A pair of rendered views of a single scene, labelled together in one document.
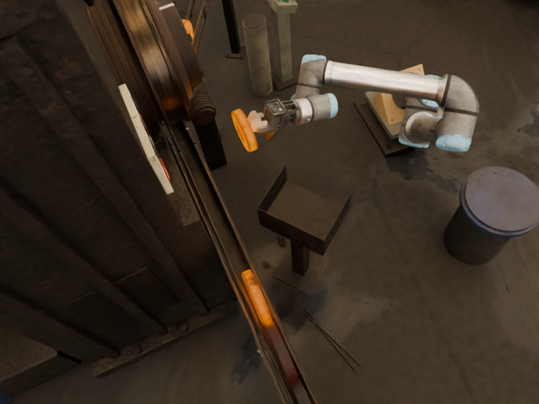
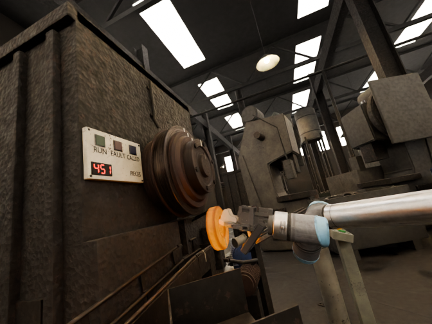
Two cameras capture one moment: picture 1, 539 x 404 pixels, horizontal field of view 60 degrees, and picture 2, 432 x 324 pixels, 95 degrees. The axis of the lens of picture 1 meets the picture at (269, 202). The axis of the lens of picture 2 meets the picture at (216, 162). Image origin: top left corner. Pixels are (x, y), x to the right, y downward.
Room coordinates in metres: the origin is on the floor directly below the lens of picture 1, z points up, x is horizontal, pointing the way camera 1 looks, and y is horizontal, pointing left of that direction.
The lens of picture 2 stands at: (0.41, -0.42, 0.90)
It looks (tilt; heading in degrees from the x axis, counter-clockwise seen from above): 13 degrees up; 35
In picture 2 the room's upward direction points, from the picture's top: 11 degrees counter-clockwise
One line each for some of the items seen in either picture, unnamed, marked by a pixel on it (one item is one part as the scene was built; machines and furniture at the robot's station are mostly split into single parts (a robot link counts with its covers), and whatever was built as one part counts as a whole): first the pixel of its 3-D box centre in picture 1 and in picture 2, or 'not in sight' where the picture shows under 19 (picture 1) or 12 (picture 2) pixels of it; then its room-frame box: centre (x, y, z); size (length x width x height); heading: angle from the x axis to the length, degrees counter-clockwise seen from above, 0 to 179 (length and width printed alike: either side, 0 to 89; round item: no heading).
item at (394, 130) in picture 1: (403, 106); not in sight; (1.57, -0.81, 0.10); 0.32 x 0.32 x 0.04; 13
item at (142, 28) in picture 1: (150, 54); (184, 170); (1.15, 0.30, 1.11); 0.47 x 0.06 x 0.47; 17
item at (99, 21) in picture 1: (125, 63); (171, 174); (1.13, 0.38, 1.11); 0.47 x 0.10 x 0.47; 17
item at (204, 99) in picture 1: (204, 127); (256, 315); (1.51, 0.27, 0.27); 0.22 x 0.13 x 0.53; 17
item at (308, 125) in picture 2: not in sight; (317, 156); (10.19, 0.84, 2.25); 0.92 x 0.92 x 4.50
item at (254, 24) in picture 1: (258, 58); (330, 288); (1.93, -0.06, 0.26); 0.12 x 0.12 x 0.52
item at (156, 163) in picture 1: (147, 139); (116, 159); (0.80, 0.30, 1.15); 0.26 x 0.02 x 0.18; 17
